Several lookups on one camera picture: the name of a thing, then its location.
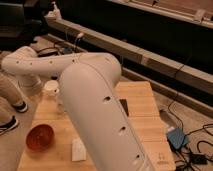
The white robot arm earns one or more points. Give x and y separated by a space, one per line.
87 84

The white spray bottle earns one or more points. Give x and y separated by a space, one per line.
55 13

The black remote control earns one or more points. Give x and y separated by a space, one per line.
125 106

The blue electronic box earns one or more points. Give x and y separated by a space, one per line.
67 50

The white paper cup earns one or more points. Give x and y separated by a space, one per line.
51 88

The white sponge block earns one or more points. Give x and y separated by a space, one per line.
78 151

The orange red bowl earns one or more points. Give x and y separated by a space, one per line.
40 138

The blue power adapter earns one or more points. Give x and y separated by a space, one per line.
177 139

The black sneaker upper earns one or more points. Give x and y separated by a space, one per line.
21 108

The black sneaker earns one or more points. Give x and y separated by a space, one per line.
12 124
21 108

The person's leg beige trousers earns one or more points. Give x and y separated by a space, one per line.
11 94

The black office chair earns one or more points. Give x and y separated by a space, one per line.
21 21

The black sneaker lower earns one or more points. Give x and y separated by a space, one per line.
12 124

